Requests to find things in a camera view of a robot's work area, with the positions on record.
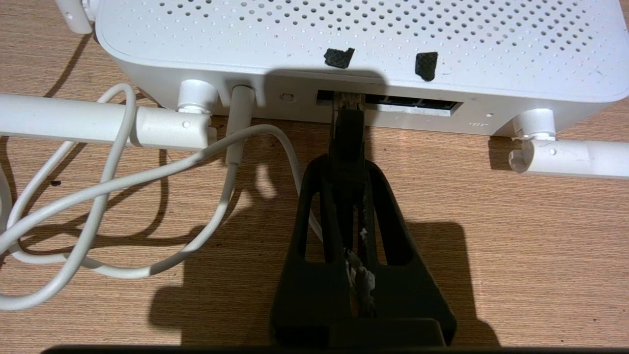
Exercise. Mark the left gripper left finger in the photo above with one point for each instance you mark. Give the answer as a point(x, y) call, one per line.
point(304, 295)

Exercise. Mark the white router with antennas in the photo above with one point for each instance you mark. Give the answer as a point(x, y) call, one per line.
point(393, 29)

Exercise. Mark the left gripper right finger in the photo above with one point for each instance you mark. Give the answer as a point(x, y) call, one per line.
point(408, 295)

